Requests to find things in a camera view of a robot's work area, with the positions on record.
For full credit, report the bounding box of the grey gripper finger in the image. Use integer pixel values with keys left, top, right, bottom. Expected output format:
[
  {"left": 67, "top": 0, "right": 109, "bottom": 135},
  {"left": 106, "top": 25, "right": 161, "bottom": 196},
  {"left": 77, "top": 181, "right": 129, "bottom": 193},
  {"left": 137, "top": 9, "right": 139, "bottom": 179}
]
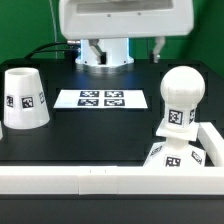
[
  {"left": 89, "top": 39, "right": 107, "bottom": 65},
  {"left": 153, "top": 36, "right": 166, "bottom": 63}
]

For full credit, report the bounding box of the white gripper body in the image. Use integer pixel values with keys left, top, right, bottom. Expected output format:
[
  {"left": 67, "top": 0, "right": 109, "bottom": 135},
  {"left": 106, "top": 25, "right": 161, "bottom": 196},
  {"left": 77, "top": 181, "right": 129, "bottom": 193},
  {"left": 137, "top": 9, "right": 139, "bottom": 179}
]
[{"left": 59, "top": 0, "right": 194, "bottom": 40}]

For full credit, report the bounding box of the white lamp bulb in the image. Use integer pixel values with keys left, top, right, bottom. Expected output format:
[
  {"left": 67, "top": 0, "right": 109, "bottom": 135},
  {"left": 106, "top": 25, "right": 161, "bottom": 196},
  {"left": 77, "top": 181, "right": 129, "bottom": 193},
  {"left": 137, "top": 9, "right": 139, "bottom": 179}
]
[{"left": 160, "top": 66, "right": 205, "bottom": 132}]

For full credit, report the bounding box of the white lamp shade cone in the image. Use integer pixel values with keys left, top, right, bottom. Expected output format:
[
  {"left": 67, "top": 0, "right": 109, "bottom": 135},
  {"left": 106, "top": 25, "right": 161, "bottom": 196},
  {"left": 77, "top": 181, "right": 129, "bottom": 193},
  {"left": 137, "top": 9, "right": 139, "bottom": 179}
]
[{"left": 3, "top": 67, "right": 50, "bottom": 129}]

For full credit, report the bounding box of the white lamp base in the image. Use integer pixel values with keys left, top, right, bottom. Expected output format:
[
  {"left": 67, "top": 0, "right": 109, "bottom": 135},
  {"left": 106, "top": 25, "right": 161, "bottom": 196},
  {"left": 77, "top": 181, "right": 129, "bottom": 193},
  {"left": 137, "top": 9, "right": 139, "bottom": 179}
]
[{"left": 144, "top": 120, "right": 206, "bottom": 169}]

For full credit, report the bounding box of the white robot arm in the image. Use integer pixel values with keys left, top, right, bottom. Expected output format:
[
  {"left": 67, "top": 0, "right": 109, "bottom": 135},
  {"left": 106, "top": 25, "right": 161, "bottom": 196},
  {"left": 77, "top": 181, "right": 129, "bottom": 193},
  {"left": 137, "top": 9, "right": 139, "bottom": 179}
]
[{"left": 59, "top": 0, "right": 194, "bottom": 73}]

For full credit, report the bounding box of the white marker sheet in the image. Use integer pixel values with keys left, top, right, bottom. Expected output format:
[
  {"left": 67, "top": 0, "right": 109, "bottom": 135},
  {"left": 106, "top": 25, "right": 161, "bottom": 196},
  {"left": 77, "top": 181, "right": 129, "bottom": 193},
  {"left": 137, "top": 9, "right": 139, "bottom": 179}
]
[{"left": 54, "top": 90, "right": 148, "bottom": 109}]

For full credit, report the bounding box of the white right fence bar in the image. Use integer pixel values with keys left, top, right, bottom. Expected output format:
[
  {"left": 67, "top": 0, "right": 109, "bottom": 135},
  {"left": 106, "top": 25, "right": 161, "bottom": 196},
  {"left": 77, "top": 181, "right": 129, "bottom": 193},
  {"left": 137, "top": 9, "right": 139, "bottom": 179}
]
[{"left": 198, "top": 122, "right": 224, "bottom": 167}]

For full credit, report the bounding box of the white fence bar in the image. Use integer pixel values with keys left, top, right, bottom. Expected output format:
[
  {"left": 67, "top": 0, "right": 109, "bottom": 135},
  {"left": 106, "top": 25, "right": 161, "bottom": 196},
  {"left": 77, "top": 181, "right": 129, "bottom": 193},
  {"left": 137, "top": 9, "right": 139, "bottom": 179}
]
[
  {"left": 0, "top": 166, "right": 224, "bottom": 195},
  {"left": 198, "top": 122, "right": 224, "bottom": 167}
]

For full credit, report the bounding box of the white front fence bar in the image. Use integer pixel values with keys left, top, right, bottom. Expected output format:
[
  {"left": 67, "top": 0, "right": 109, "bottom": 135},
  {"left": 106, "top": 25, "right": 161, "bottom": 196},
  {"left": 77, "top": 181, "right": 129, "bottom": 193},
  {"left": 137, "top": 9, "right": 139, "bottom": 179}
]
[{"left": 0, "top": 166, "right": 224, "bottom": 195}]

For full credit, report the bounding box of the black cable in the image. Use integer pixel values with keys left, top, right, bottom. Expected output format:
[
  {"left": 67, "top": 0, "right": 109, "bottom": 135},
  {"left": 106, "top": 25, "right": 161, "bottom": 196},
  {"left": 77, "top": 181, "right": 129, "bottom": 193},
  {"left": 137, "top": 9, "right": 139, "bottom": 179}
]
[{"left": 23, "top": 40, "right": 82, "bottom": 61}]

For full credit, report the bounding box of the white cable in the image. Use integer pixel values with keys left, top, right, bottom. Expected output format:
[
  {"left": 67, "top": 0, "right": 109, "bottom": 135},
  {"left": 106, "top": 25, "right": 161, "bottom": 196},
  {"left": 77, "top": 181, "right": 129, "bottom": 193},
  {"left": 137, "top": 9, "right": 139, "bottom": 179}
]
[{"left": 48, "top": 0, "right": 60, "bottom": 60}]

